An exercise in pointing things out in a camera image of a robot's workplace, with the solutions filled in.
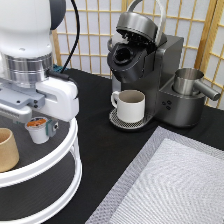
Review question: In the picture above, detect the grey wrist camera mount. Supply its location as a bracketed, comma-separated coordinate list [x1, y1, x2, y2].
[0, 78, 45, 123]

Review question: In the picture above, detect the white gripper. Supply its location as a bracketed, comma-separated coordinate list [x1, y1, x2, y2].
[0, 73, 80, 138]

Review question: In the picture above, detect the white two-tier round shelf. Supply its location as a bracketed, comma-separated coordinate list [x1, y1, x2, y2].
[0, 117, 82, 224]

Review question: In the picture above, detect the grey Keurig coffee machine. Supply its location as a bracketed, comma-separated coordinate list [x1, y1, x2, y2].
[107, 0, 205, 131]

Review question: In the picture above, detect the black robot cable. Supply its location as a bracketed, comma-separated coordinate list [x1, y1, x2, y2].
[46, 0, 81, 84]

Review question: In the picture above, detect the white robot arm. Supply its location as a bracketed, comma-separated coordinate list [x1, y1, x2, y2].
[0, 0, 79, 123]

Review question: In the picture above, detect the tan wooden cup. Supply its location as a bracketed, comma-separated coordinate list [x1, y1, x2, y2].
[0, 128, 19, 172]

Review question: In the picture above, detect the white coffee pod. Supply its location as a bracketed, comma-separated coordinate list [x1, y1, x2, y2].
[25, 117, 49, 144]

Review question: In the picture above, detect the white ceramic mug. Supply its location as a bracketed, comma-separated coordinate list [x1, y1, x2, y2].
[111, 90, 145, 123]

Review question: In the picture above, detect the steel milk frother cup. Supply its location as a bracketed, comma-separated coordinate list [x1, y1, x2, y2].
[173, 68, 221, 101]

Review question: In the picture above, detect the grey woven placemat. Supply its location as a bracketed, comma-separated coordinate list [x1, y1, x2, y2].
[85, 127, 224, 224]

